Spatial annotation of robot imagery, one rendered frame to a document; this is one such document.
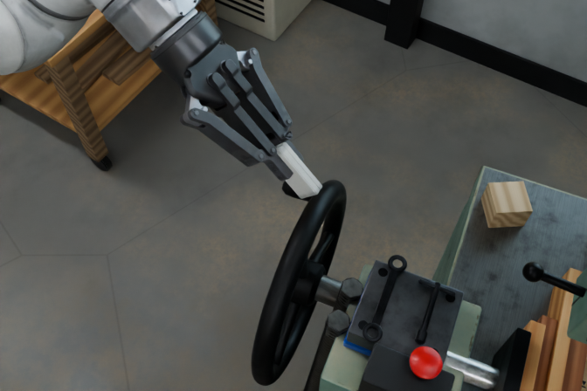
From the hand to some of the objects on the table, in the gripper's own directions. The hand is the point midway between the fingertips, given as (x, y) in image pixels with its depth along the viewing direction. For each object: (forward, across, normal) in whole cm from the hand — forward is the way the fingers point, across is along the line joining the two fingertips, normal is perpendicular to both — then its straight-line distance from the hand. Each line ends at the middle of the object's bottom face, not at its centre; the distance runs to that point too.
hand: (293, 171), depth 72 cm
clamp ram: (+27, -8, -9) cm, 30 cm away
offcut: (+23, +15, -9) cm, 29 cm away
